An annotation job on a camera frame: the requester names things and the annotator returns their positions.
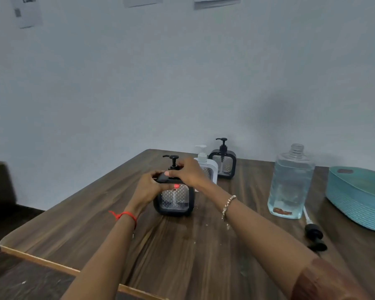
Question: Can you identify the person's left hand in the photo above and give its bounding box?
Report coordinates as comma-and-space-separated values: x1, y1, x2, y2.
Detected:
131, 170, 180, 212

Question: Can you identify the person's right hand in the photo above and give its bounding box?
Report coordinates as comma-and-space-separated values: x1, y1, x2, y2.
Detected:
164, 157, 214, 190

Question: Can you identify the black square soap dispenser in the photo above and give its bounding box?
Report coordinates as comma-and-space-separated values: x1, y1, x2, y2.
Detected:
153, 155, 195, 216
208, 138, 237, 180

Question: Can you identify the person's right forearm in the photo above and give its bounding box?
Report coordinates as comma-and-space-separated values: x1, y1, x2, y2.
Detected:
201, 181, 373, 300

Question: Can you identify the person's left forearm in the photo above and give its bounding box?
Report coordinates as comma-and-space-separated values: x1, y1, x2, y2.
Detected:
61, 205, 142, 300

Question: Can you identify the white square soap dispenser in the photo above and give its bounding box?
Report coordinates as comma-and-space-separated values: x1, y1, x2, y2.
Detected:
194, 145, 219, 185

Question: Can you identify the red thread wristband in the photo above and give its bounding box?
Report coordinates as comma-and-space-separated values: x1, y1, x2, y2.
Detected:
109, 210, 138, 229

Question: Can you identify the large clear liquid bottle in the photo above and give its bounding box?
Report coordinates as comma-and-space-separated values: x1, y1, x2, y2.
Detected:
267, 144, 316, 220

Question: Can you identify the black pump head with tube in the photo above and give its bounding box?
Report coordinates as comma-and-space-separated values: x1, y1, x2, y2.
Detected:
303, 207, 328, 252

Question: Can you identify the plain paper sheet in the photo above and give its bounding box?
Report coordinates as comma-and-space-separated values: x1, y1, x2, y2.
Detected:
122, 0, 164, 8
194, 0, 244, 10

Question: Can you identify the teal plastic basket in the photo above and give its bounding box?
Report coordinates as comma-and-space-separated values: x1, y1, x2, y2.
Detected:
325, 166, 375, 234

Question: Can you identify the paper sheet with print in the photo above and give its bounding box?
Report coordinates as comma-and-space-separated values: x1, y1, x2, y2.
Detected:
9, 0, 44, 29

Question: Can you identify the silver beaded bracelet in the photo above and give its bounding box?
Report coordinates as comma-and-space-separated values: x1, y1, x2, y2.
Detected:
221, 195, 237, 230

